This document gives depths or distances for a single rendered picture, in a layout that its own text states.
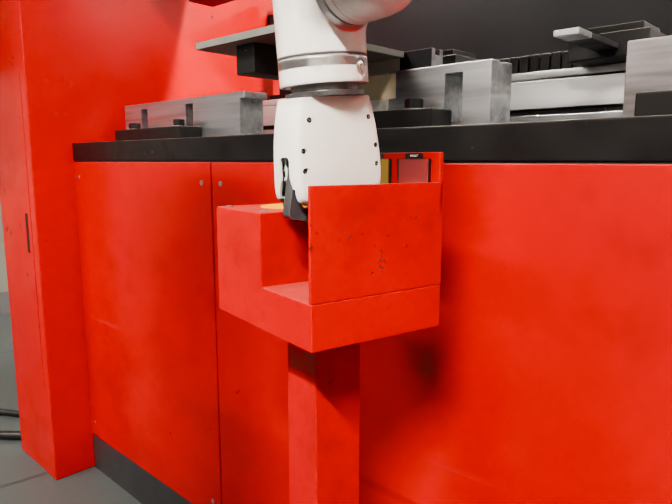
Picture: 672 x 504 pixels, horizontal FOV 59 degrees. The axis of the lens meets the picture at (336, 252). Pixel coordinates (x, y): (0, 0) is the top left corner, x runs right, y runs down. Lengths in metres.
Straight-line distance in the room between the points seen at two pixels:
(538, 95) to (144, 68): 1.07
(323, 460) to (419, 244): 0.26
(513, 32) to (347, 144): 0.96
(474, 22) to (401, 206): 1.00
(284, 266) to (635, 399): 0.39
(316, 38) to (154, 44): 1.27
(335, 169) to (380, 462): 0.51
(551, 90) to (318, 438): 0.72
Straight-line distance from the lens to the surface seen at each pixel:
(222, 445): 1.25
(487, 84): 0.88
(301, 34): 0.55
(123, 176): 1.42
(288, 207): 0.55
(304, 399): 0.67
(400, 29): 1.66
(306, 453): 0.69
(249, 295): 0.63
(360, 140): 0.57
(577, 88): 1.09
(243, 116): 1.26
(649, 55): 0.80
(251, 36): 0.83
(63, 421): 1.76
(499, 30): 1.50
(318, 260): 0.52
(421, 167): 0.62
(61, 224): 1.65
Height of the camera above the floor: 0.83
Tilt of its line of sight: 9 degrees down
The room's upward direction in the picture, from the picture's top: straight up
